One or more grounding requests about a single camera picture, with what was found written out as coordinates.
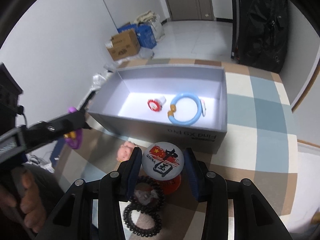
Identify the clear plastic wrapping pile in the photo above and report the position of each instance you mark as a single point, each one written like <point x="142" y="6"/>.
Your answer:
<point x="100" y="78"/>

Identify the red China round badge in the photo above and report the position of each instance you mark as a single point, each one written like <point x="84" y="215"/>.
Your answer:
<point x="170" y="186"/>

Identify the grey cardboard phone box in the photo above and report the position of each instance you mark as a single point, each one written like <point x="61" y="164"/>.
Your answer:
<point x="182" y="104"/>

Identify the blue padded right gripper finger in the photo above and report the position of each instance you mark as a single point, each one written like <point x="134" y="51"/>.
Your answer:
<point x="129" y="171"/>
<point x="196" y="172"/>

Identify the checkered table cloth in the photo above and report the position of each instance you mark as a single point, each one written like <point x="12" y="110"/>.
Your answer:
<point x="260" y="144"/>

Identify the blue cardboard box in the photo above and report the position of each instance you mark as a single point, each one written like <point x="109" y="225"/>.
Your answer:
<point x="144" y="34"/>

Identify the white sack with cloth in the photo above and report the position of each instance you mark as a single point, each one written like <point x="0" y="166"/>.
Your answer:
<point x="151" y="19"/>

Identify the pink pig toy figure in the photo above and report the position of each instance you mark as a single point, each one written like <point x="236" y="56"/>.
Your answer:
<point x="125" y="150"/>

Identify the white China round badge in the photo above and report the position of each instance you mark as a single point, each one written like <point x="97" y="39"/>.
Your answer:
<point x="163" y="161"/>

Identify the brown cardboard box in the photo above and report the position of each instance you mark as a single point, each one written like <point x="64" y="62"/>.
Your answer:
<point x="123" y="45"/>

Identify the black hanging bag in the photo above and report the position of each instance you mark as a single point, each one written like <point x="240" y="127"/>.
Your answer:
<point x="264" y="31"/>

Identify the person's left hand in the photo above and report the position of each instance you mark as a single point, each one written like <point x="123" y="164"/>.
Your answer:
<point x="31" y="203"/>

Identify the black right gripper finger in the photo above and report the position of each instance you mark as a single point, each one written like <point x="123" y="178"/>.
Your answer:
<point x="68" y="127"/>

